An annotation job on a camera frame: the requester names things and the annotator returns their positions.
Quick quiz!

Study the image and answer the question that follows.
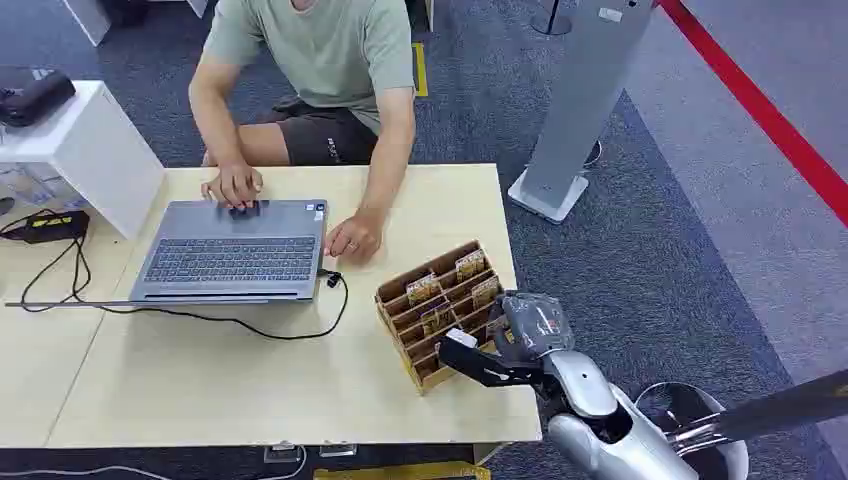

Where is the person's left hand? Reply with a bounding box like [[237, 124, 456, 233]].
[[323, 210, 386, 266]]

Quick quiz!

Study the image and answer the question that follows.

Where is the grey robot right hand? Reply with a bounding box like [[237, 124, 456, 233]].
[[490, 291, 576, 367]]

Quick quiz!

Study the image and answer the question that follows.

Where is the person's right hand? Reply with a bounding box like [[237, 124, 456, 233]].
[[200, 162, 264, 212]]

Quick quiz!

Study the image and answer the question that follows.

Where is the printed card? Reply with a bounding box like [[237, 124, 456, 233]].
[[405, 272, 444, 307], [471, 275, 502, 311], [455, 248, 488, 283], [420, 301, 458, 336]]

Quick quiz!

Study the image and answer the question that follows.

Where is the grey laptop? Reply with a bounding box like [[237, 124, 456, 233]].
[[5, 198, 329, 310]]

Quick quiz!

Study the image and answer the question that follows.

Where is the wooden card box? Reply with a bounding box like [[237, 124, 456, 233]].
[[374, 239, 515, 397]]

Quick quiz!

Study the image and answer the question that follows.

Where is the white cabinet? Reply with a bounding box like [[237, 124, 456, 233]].
[[0, 80, 166, 241]]

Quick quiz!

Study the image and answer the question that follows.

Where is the person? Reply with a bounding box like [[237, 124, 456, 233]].
[[188, 0, 417, 266]]

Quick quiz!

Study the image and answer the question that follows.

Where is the yellow floor tape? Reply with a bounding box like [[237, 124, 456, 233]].
[[411, 42, 431, 99]]

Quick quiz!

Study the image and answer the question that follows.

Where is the black power adapter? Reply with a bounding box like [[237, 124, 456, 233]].
[[14, 210, 91, 245]]

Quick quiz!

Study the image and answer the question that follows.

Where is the yellow board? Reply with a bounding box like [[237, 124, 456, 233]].
[[312, 463, 492, 480]]

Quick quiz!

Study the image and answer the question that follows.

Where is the white furniture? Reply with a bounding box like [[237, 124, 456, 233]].
[[62, 0, 211, 48]]

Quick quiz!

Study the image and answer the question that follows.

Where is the black device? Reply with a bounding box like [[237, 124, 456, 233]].
[[0, 66, 77, 128]]

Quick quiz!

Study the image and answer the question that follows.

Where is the grey pillar stand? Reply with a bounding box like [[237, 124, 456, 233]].
[[508, 0, 657, 225]]

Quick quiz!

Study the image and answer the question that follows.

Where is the black pole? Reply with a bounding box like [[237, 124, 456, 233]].
[[665, 369, 848, 458]]

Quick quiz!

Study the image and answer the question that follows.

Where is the black stanchion base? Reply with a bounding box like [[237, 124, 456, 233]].
[[529, 0, 574, 37]]

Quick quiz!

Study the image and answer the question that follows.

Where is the red floor tape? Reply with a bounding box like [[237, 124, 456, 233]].
[[655, 0, 848, 231]]

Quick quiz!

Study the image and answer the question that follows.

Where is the black laptop power cable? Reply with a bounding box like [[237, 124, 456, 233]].
[[0, 210, 350, 343]]

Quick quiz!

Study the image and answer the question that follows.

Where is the white cable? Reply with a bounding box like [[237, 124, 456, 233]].
[[0, 445, 308, 480]]

